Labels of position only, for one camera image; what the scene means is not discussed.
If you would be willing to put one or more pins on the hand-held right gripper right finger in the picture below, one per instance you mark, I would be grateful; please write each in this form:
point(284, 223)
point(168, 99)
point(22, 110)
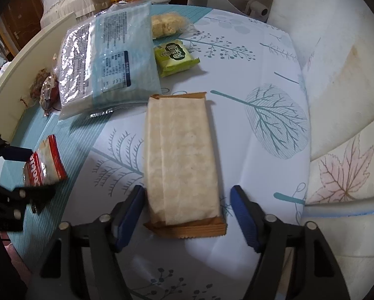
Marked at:
point(243, 215)

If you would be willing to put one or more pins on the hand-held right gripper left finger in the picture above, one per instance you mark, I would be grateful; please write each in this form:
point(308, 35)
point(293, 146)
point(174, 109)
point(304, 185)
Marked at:
point(131, 215)

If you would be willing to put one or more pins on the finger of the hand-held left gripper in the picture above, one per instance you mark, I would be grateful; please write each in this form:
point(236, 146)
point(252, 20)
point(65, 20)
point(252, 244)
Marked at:
point(33, 193)
point(16, 153)

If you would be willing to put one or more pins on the red and white snack packet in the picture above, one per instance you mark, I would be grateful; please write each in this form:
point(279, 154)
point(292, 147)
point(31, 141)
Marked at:
point(47, 162)

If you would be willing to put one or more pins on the clear nut snack packet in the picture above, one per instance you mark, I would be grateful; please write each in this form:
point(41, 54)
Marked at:
point(37, 82)

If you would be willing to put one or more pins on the long beige wafer packet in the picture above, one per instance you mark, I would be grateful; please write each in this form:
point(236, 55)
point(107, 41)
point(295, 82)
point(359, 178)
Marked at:
point(180, 156)

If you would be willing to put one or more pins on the white plastic tray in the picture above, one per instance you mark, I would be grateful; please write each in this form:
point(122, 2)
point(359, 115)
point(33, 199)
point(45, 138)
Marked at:
point(24, 56)

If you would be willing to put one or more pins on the large clear blue packet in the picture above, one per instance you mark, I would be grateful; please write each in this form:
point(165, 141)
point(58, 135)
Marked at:
point(111, 59)

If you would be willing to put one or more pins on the green snack packet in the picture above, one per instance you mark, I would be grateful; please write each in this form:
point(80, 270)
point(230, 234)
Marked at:
point(174, 57)

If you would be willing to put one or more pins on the clear bag of cookies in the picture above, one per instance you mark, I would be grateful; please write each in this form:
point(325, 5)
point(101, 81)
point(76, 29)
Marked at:
point(165, 25)

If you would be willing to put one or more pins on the brown flower print packet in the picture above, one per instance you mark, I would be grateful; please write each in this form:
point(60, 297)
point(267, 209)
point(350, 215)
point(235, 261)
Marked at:
point(50, 97)

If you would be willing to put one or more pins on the wooden door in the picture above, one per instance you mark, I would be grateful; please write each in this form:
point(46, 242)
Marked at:
point(21, 15)

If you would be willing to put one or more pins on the tree print tablecloth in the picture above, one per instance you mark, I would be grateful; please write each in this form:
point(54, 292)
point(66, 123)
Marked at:
point(237, 68)

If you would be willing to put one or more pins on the white cloth covered furniture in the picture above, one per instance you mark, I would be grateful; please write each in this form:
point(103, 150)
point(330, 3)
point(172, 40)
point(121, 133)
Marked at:
point(68, 0)

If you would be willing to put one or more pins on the white leaf print quilt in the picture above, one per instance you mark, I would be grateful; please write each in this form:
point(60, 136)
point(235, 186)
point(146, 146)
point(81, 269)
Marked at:
point(346, 68)

